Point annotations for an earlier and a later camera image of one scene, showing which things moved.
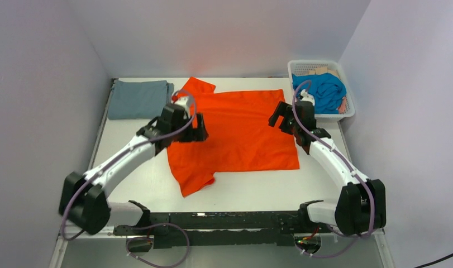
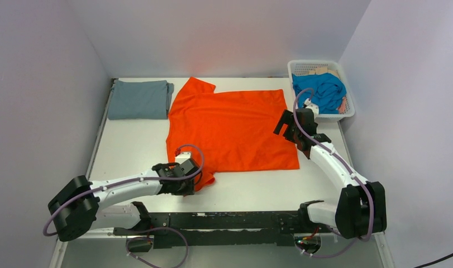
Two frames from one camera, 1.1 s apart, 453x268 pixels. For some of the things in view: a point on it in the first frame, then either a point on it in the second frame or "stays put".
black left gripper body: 191,129 -> 187,185
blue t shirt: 326,90 stays put
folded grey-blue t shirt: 138,99 stays put
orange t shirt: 239,137 stays put
